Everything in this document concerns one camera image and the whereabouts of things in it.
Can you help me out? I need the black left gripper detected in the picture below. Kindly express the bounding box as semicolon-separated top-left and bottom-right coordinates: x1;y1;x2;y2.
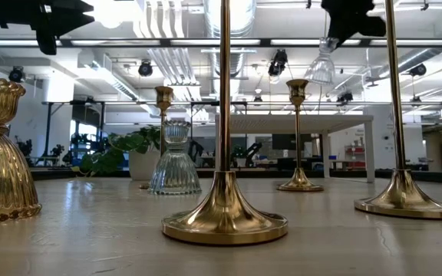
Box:
0;0;96;55

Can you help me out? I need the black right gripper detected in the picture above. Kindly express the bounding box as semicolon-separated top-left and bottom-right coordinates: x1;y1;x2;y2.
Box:
320;0;388;48

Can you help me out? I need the clear ribbed glass candle holder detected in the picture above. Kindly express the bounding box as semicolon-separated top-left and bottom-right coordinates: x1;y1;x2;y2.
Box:
304;37;340;86

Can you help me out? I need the short brass candlestick holder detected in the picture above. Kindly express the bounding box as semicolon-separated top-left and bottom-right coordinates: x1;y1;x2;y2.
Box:
139;85;175;190

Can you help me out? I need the tall brass candlestick holder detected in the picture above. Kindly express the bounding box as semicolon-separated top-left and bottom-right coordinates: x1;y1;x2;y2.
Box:
161;0;289;246
354;0;442;220

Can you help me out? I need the pale green ribbed glass holder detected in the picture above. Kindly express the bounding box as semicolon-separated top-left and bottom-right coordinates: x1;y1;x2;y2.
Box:
147;120;203;196

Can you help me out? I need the black overhead beam with lights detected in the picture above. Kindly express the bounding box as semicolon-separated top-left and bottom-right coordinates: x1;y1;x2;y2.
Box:
0;37;442;48

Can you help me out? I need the black ceiling spotlight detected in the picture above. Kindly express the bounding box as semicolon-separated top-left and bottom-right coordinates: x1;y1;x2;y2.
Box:
267;48;289;77
8;65;25;84
410;63;428;77
137;60;154;77
335;90;355;105

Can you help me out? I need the red storage rack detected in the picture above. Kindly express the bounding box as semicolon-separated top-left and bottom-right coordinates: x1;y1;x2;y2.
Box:
344;143;367;169

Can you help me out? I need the white perforated metal shelf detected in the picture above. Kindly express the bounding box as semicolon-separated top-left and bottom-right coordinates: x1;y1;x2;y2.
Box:
213;113;376;184

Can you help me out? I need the green plant in white pot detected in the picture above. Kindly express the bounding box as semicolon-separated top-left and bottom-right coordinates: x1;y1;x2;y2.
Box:
70;125;164;182

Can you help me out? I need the silver ceiling air duct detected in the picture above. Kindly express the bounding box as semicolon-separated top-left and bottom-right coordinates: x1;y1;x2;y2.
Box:
203;0;257;77

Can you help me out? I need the black background station frame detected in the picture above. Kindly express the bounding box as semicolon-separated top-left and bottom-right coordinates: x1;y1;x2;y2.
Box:
41;99;222;169

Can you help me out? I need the black aluminium table frame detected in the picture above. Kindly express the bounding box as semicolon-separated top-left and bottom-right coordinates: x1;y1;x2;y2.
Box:
28;168;442;186

